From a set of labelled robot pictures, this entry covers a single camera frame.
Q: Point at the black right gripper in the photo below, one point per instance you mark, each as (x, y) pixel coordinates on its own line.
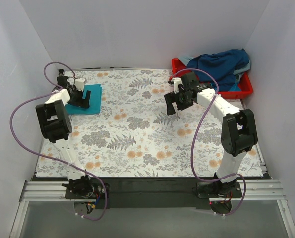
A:
(176, 101)

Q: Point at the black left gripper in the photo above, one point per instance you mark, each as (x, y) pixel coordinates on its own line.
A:
(80, 99)

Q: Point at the teal t shirt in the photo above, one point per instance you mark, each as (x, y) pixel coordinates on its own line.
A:
(94, 102)

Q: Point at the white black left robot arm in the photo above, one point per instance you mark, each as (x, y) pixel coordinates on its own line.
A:
(56, 127)

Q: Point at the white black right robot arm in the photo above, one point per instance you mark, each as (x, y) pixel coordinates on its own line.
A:
(238, 133)

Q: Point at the floral patterned table mat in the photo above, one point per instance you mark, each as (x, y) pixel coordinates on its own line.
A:
(133, 135)

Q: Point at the dark blue t shirt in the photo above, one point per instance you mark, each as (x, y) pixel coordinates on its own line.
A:
(221, 66)

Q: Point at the red plastic bin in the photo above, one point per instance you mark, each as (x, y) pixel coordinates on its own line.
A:
(246, 89)

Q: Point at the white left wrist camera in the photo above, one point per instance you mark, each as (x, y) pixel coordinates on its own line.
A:
(79, 84)

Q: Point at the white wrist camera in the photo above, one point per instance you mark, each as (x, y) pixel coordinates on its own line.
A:
(79, 84)
(175, 82)

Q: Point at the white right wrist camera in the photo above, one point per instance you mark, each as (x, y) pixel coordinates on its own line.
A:
(175, 82)

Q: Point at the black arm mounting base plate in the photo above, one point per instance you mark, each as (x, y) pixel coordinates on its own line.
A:
(154, 192)

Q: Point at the aluminium frame rail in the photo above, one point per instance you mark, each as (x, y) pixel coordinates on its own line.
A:
(53, 191)

